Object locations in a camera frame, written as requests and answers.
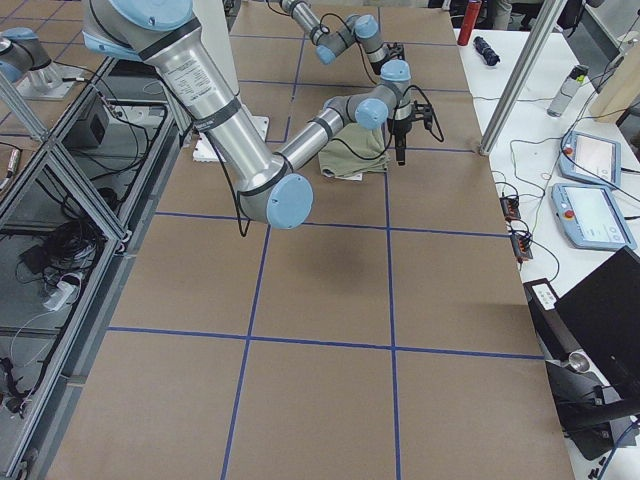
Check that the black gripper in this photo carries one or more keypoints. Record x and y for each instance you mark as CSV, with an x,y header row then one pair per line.
x,y
399,128
387,51

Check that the olive green long-sleeve shirt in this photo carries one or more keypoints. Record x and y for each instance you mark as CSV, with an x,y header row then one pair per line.
x,y
355,150

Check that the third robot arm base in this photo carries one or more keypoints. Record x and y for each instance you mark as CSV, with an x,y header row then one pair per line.
x,y
26,63

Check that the black monitor on arm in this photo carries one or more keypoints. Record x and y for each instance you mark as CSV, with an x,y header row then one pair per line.
x,y
602,313

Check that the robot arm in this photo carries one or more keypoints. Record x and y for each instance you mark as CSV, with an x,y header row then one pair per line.
x,y
362,30
167,35

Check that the white paper hang tag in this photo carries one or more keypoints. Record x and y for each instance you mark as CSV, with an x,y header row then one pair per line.
x,y
354,177

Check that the red cylindrical bottle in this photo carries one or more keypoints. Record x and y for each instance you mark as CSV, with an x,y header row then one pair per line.
x,y
470,17

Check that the folded dark blue umbrella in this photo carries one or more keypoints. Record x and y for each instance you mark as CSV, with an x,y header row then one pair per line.
x,y
488,54

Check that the upper orange connector block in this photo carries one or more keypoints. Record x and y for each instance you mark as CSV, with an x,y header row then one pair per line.
x,y
510,207

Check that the orange connector block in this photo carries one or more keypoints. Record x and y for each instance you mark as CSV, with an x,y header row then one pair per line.
x,y
510,207
521,244

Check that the lower orange connector block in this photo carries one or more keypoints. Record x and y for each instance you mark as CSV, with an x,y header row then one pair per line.
x,y
521,244

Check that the clear water bottle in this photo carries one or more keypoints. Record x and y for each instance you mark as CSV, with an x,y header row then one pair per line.
x,y
567,90

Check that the upper teach pendant tablet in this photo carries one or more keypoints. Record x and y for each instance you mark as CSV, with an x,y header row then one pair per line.
x,y
590,159

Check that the teach pendant tablet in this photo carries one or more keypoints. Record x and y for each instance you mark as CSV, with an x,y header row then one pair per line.
x,y
591,218
590,159

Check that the lower teach pendant tablet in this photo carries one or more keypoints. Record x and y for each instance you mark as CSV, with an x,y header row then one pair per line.
x,y
591,218

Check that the black box with white label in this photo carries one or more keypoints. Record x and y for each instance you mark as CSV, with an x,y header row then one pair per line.
x,y
553,332

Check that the white power strip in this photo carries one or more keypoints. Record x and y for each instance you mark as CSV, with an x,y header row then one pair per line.
x,y
63,294

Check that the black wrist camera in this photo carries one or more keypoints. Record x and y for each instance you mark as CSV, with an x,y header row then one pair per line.
x,y
423,112
394,51

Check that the aluminium frame post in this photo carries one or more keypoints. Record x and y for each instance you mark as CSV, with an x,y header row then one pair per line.
x,y
525,63

